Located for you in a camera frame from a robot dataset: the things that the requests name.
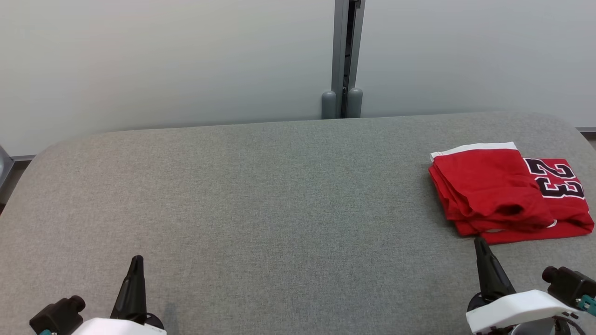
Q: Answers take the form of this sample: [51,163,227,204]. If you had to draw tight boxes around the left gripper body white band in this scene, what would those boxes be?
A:
[69,313,168,335]

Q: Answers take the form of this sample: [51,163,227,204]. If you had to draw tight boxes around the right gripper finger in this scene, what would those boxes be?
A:
[474,236,517,302]

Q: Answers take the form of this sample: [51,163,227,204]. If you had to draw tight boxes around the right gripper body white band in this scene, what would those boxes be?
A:
[465,288,583,335]

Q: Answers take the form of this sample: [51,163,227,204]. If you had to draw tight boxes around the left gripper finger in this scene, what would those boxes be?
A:
[110,255,149,322]

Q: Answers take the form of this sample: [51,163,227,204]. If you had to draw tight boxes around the red shorts with white stripe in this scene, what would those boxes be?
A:
[428,141,555,236]

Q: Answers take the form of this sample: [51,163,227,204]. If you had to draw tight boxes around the red basketball jersey number 23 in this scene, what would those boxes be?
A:
[458,158,596,245]

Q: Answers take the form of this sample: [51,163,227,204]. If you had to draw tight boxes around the right camera cable teal connector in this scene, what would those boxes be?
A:
[576,295,596,318]

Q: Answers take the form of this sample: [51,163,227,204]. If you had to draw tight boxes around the grey wall partition post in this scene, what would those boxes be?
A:
[321,0,366,120]

